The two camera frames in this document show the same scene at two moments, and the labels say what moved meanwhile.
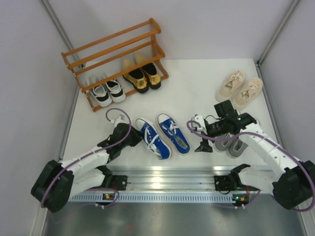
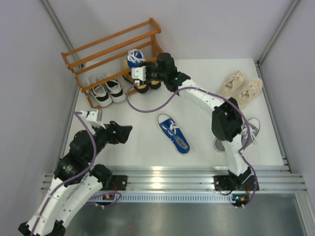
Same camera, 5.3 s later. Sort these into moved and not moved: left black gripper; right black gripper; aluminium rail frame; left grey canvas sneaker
Moved: left black gripper; right black gripper
Not moved: aluminium rail frame; left grey canvas sneaker
